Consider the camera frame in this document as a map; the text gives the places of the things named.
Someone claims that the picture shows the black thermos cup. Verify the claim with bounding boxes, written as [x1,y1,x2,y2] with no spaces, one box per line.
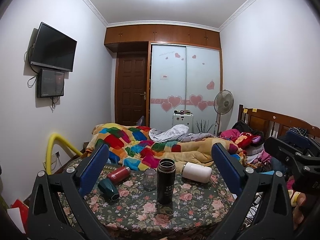
[157,158,176,205]

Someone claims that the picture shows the dark green faceted cup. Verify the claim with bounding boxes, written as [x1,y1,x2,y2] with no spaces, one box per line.
[98,178,120,202]

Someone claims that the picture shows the clear purple plastic cup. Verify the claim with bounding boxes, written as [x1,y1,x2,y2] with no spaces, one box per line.
[143,168,157,191]

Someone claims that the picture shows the white tumbler cup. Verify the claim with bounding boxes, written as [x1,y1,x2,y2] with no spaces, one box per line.
[182,162,212,184]

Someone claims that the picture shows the person's hand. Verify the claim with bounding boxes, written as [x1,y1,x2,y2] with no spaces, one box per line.
[288,189,306,230]

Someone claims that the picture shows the yellow foam tube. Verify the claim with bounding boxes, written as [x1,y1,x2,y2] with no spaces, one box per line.
[44,133,83,174]

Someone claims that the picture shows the wooden bed headboard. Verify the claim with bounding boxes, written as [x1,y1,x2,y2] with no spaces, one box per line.
[238,105,319,140]

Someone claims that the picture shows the red thermos bottle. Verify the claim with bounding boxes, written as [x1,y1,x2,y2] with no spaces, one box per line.
[107,166,131,184]

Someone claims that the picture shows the red paper bag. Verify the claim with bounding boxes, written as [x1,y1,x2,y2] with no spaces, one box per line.
[8,199,29,234]

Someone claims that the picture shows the red plush toy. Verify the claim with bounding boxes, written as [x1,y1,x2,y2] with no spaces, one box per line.
[219,128,263,149]

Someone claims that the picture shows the colourful patchwork blanket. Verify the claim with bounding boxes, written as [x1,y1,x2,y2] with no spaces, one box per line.
[85,123,246,172]

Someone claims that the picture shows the floral green tablecloth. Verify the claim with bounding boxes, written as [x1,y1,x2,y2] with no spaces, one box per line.
[58,163,253,239]

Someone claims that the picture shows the white standing fan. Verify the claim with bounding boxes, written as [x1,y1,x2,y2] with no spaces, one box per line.
[214,89,234,135]

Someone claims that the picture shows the brown wooden door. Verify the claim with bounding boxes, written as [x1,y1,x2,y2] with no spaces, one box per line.
[115,53,148,126]

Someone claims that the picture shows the grey white crumpled sheet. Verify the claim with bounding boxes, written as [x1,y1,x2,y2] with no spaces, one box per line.
[149,124,214,143]

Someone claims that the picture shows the white small cabinet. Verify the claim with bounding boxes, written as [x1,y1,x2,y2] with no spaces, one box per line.
[172,110,194,132]

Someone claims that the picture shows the frosted sliding wardrobe doors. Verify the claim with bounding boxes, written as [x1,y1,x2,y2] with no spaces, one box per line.
[149,44,221,133]

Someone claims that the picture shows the wooden overhead cabinets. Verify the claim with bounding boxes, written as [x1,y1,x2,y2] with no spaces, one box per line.
[104,24,221,52]

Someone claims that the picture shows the small black wall monitor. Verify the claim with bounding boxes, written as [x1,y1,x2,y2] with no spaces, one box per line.
[36,69,65,98]

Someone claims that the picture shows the wall mounted television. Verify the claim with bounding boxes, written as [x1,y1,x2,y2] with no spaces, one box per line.
[29,22,77,72]

